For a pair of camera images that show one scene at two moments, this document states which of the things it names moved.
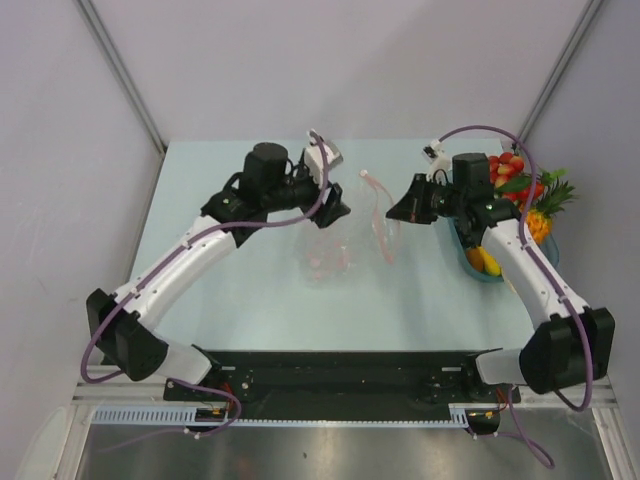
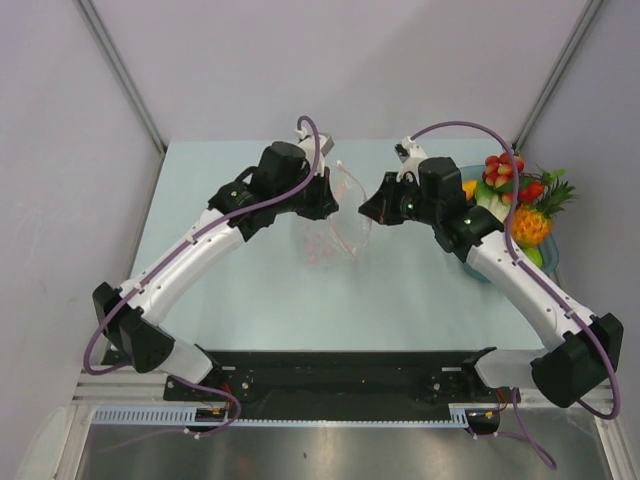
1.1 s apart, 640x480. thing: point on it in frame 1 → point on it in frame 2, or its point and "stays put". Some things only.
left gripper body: [302, 193] stays put
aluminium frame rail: [117, 393] stays put
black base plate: [343, 384] stays put
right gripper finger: [409, 208] → [377, 207]
